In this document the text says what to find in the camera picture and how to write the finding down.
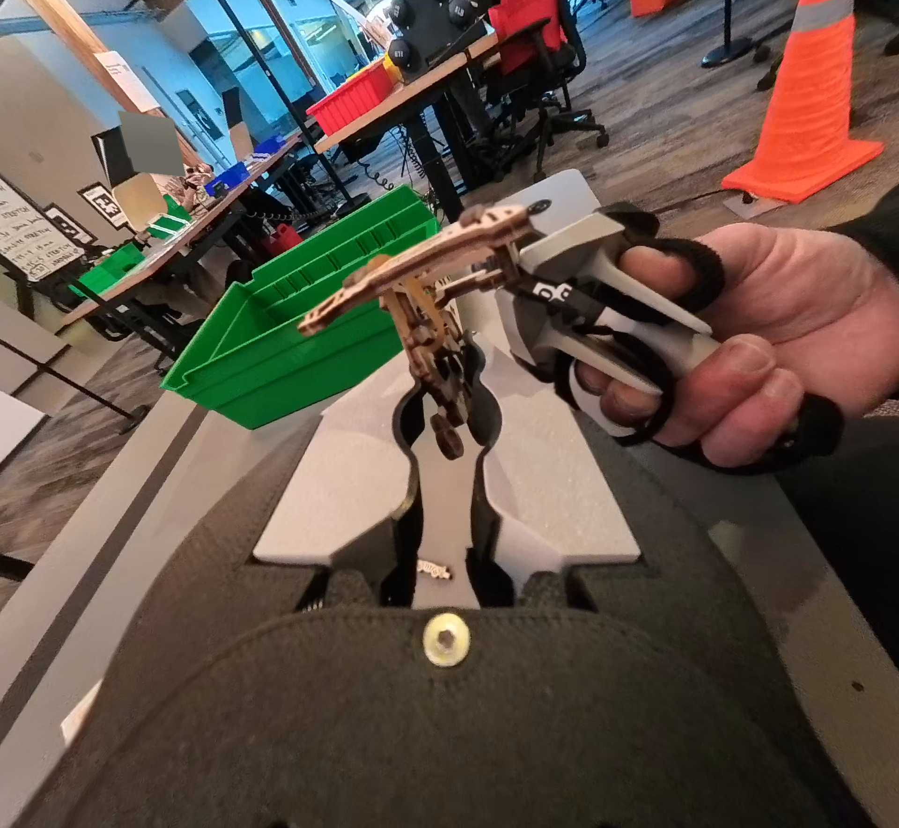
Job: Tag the white paper sign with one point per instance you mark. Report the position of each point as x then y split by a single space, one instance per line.
126 78

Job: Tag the wooden model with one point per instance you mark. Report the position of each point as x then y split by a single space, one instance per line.
421 256

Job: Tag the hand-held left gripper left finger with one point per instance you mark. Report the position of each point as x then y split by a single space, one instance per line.
330 491

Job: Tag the long wooden desk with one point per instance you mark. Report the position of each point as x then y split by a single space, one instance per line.
204 214

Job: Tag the wooden desk with black legs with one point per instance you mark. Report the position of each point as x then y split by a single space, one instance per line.
421 87

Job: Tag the handwritten whiteboard sign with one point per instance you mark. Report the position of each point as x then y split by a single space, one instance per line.
24 231

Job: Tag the small green bin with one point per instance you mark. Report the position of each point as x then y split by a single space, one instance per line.
168 218
105 273

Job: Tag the blue plastic bin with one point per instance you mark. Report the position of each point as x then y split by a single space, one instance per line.
226 180

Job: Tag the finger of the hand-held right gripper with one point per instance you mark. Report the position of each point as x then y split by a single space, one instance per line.
569 200

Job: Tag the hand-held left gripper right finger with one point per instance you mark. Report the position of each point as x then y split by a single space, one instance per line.
562 491

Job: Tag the black and white tag sign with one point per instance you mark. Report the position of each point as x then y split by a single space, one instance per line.
104 204
70 224

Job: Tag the red plastic bin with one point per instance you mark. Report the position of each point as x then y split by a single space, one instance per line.
351 101

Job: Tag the orange traffic cone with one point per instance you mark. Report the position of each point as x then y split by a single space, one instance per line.
808 105

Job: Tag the red office chair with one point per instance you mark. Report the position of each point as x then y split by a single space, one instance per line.
527 20

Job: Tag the green plastic bin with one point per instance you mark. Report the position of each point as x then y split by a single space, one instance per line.
281 357

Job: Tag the person's right hand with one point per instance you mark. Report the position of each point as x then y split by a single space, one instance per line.
808 322

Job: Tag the small wooden model part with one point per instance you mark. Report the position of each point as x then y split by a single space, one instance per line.
433 569

